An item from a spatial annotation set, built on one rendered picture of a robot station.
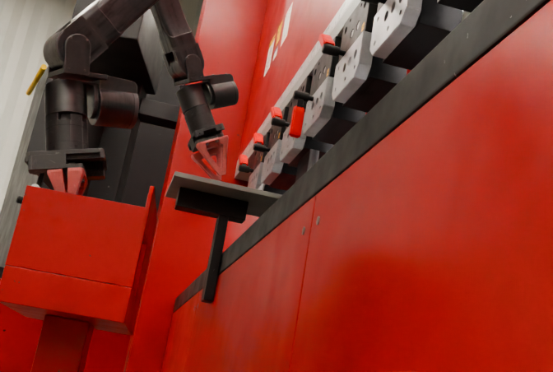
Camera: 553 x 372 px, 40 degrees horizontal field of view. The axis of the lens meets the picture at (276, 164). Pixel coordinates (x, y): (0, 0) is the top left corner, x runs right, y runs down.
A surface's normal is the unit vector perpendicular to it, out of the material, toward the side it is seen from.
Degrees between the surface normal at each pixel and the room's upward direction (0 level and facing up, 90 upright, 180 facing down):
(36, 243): 90
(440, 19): 90
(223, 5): 90
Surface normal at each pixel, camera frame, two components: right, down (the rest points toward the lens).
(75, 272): 0.13, -0.29
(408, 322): -0.96, -0.22
